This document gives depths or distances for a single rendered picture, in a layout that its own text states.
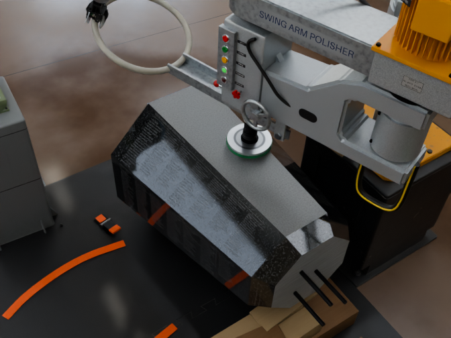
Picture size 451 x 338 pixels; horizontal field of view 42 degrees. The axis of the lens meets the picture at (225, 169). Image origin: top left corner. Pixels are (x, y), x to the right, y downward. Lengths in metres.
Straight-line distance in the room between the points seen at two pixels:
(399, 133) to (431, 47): 0.38
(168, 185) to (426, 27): 1.51
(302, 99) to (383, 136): 0.34
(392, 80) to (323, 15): 0.34
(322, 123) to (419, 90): 0.47
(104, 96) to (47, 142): 0.58
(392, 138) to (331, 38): 0.42
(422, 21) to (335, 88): 0.49
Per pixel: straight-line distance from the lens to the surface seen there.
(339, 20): 2.12
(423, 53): 1.94
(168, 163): 2.88
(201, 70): 2.83
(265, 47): 2.28
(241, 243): 2.59
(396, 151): 2.23
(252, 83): 2.41
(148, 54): 4.83
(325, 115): 2.28
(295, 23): 2.14
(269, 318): 2.94
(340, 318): 3.14
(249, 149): 2.73
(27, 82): 4.69
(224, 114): 2.99
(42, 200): 3.46
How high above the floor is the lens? 2.82
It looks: 47 degrees down
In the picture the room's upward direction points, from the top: 3 degrees clockwise
